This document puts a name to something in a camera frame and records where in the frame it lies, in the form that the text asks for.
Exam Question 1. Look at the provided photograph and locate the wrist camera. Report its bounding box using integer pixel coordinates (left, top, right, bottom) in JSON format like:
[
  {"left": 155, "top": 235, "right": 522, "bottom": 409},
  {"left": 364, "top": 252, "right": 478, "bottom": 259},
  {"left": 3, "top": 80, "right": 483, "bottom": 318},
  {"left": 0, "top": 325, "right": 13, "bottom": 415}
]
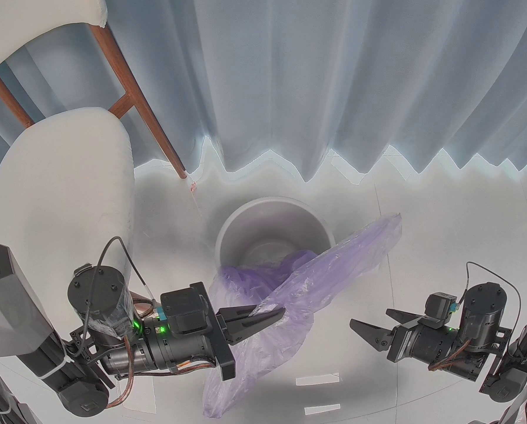
[
  {"left": 425, "top": 293, "right": 460, "bottom": 328},
  {"left": 160, "top": 287, "right": 211, "bottom": 333}
]

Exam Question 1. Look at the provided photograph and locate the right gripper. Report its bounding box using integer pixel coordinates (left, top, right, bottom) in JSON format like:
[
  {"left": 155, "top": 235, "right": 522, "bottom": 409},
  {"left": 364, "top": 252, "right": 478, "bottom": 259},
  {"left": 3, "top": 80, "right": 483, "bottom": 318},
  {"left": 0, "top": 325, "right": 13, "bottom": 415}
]
[{"left": 349, "top": 308, "right": 461, "bottom": 368}]

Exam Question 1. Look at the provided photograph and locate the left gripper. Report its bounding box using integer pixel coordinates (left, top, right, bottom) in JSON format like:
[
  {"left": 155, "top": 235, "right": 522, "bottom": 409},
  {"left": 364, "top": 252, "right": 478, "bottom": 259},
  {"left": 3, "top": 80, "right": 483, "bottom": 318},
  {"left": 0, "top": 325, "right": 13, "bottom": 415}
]
[{"left": 142, "top": 282, "right": 287, "bottom": 382}]

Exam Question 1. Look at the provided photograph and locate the white trash bin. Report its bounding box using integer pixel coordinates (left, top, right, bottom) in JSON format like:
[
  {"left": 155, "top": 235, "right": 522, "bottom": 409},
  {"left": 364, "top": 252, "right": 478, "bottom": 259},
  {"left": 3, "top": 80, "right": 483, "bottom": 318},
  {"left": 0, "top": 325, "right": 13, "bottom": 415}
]
[{"left": 214, "top": 196, "right": 337, "bottom": 284}]

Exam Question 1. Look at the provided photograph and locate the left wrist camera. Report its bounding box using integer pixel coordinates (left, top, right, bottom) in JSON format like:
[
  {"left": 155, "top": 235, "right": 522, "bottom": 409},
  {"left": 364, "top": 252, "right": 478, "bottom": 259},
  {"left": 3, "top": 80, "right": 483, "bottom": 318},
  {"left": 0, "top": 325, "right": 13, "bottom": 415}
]
[{"left": 160, "top": 287, "right": 211, "bottom": 333}]

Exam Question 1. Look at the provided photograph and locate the purple plastic bag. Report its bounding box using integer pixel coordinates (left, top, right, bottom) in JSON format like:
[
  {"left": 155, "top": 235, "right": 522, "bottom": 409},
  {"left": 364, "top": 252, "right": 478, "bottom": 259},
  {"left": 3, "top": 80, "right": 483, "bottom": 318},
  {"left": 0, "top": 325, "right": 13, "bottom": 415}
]
[{"left": 202, "top": 212, "right": 403, "bottom": 418}]

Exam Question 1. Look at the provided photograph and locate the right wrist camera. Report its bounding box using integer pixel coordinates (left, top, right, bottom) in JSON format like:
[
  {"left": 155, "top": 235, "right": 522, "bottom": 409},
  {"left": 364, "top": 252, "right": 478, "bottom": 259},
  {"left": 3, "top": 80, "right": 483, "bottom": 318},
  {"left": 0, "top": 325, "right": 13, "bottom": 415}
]
[{"left": 425, "top": 293, "right": 460, "bottom": 328}]

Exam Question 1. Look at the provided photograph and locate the white cushioned wooden chair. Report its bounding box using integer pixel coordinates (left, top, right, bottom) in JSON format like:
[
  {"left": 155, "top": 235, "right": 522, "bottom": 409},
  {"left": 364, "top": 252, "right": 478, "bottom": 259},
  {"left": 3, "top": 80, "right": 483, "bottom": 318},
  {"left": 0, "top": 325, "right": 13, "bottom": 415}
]
[{"left": 0, "top": 0, "right": 189, "bottom": 321}]

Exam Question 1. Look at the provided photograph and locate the pale blue curtain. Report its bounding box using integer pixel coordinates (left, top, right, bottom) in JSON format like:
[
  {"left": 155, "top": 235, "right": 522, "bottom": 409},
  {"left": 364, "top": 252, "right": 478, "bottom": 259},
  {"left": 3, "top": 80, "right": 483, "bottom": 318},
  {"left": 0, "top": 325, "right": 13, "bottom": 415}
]
[{"left": 0, "top": 0, "right": 527, "bottom": 189}]

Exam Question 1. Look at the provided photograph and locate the black cable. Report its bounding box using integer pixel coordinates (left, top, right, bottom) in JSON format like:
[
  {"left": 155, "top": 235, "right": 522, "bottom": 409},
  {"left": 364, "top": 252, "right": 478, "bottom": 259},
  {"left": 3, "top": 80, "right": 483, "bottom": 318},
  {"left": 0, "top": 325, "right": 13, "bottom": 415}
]
[
  {"left": 464, "top": 261, "right": 522, "bottom": 326},
  {"left": 97, "top": 236, "right": 156, "bottom": 301}
]

